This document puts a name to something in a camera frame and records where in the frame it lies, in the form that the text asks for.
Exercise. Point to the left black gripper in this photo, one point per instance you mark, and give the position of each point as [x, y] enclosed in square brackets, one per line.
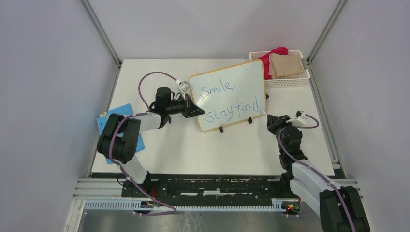
[190, 109]

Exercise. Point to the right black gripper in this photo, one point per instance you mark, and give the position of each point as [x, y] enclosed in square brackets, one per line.
[273, 122]

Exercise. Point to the yellow framed whiteboard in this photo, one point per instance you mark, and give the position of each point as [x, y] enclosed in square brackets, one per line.
[229, 95]

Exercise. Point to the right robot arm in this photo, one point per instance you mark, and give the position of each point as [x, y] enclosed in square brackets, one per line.
[339, 208]

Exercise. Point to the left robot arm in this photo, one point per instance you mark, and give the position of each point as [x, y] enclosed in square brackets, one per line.
[119, 138]

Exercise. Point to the white plastic basket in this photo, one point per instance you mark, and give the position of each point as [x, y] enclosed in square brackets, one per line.
[302, 79]

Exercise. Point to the beige cloth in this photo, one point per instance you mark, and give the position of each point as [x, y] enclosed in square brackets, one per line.
[285, 66]

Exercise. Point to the red cloth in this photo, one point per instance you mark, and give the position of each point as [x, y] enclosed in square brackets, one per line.
[267, 62]

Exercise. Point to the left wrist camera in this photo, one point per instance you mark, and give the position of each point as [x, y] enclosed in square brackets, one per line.
[183, 88]

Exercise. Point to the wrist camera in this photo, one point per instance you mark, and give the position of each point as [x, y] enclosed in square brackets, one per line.
[183, 88]
[300, 119]

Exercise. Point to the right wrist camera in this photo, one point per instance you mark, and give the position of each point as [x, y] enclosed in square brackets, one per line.
[300, 119]

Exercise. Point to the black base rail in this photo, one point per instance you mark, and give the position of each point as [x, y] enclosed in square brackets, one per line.
[216, 190]

